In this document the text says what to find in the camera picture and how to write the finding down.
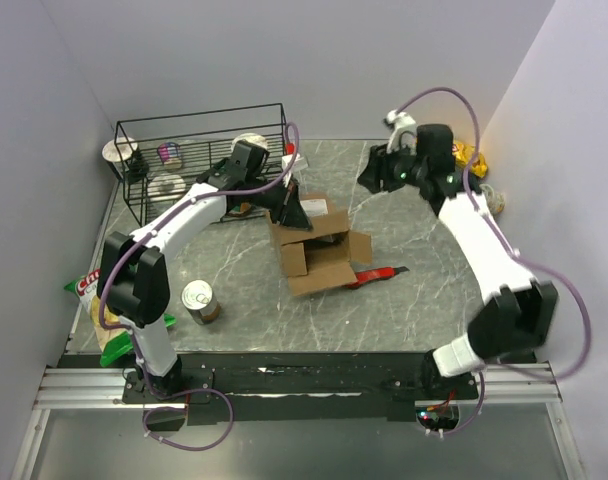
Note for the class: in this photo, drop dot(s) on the white paper cup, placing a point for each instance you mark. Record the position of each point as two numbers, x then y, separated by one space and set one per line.
119 153

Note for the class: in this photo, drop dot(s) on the aluminium frame rail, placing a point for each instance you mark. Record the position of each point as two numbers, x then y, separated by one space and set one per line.
79 382

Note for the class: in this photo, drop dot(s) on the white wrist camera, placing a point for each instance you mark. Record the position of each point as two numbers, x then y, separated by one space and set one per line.
403 130
295 163

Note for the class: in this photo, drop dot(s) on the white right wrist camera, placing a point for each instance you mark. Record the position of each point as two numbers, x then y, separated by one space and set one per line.
403 130

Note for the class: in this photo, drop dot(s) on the brown cardboard express box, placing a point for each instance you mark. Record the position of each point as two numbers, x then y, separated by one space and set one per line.
320 259

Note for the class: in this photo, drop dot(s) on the black cone object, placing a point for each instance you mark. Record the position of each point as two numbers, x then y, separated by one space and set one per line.
136 168

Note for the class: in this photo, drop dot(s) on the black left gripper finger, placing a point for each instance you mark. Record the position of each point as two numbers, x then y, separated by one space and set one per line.
278 210
296 217

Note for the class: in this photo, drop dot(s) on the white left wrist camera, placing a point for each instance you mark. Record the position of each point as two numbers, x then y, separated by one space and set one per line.
295 163

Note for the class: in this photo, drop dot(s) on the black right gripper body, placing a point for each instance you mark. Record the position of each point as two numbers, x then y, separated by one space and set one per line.
401 171

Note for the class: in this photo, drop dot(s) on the Chobani yogurt cup right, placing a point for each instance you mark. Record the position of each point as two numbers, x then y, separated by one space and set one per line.
495 200

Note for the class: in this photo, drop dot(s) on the yellow Lays chips bag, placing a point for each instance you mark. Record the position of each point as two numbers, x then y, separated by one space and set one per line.
463 153

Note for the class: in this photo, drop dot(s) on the silver tin can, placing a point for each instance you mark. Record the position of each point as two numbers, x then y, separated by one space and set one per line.
200 301

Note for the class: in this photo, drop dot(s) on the red black utility knife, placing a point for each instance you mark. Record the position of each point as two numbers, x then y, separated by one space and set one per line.
374 275

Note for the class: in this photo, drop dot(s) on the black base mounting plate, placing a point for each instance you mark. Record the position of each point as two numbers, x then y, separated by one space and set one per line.
224 387

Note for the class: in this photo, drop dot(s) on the purple label small cup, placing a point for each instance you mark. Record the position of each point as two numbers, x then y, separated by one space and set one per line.
170 156

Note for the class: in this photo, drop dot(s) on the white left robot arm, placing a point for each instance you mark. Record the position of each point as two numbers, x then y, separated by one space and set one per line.
134 290

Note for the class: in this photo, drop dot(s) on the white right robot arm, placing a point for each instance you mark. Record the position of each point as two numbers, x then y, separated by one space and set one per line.
517 309

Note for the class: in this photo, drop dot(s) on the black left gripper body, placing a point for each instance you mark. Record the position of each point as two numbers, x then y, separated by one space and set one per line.
265 199

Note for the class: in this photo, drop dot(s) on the Chobani yogurt cup in rack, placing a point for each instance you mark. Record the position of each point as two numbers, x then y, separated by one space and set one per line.
251 138

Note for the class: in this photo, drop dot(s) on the white round container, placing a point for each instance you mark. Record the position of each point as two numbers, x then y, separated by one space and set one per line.
166 189

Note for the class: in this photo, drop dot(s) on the black wire basket rack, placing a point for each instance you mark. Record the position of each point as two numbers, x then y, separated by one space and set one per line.
205 138

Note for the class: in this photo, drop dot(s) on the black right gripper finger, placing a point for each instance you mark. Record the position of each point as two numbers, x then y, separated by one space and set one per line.
377 157
370 179

